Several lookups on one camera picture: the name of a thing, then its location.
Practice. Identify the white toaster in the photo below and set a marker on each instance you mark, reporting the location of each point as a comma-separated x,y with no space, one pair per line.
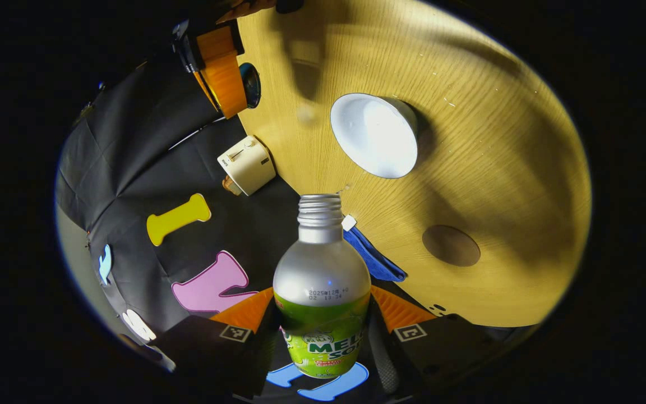
247,164

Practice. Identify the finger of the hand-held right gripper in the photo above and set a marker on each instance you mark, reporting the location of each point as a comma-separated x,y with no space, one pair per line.
225,78

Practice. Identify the teal teacup lid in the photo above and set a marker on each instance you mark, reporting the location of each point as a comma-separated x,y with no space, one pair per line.
252,84

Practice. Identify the round brown coaster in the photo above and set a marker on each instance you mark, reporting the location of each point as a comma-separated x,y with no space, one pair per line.
451,246

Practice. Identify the black backdrop cloth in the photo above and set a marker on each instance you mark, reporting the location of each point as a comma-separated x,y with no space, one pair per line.
149,168

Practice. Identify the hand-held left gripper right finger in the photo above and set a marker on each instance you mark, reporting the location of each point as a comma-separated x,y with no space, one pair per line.
446,350

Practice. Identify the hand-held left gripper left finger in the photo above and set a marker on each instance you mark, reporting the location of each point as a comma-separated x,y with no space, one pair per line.
205,350

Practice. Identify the silver green label water bottle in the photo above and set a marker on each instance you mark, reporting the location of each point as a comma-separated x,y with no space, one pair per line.
323,280

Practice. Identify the folded blue towel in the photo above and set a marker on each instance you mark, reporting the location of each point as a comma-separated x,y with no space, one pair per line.
376,258

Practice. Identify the toast slice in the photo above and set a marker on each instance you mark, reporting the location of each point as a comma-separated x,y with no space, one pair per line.
232,185

